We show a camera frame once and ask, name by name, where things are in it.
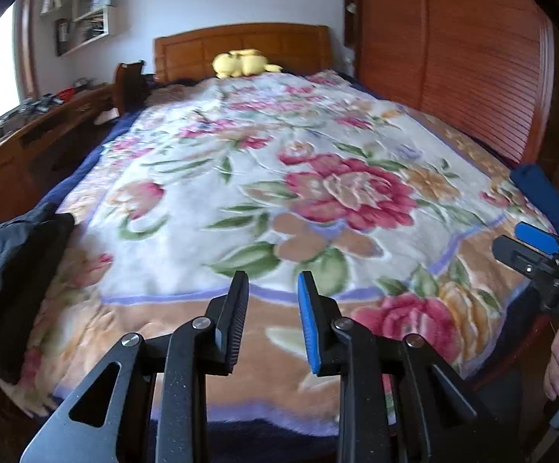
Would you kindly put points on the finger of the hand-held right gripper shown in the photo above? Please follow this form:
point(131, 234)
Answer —
point(537, 240)
point(520, 258)

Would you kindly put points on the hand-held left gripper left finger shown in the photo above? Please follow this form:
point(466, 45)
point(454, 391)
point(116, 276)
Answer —
point(233, 328)

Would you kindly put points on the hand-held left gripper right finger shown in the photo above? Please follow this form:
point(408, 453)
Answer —
point(308, 328)

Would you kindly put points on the blue blazer jacket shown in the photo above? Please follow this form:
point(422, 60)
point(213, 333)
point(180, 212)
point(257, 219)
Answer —
point(542, 197)

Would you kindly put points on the floral blanket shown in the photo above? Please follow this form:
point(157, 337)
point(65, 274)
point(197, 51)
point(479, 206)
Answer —
point(260, 202)

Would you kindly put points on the wooden slatted wardrobe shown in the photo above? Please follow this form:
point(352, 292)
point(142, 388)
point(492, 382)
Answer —
point(477, 58)

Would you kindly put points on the black jacket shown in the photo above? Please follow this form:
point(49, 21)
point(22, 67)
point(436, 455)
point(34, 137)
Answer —
point(14, 260)

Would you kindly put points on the wooden chair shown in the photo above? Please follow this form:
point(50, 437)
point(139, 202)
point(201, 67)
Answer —
point(130, 89)

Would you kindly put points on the yellow plush toy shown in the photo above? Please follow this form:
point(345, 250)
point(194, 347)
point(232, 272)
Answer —
point(243, 63)

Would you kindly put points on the wooden bed headboard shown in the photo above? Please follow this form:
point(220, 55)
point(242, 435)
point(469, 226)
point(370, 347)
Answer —
point(187, 50)

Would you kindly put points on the red basket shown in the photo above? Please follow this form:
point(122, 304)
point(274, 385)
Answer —
point(67, 93)

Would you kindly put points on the white wall shelf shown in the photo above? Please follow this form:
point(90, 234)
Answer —
point(110, 21)

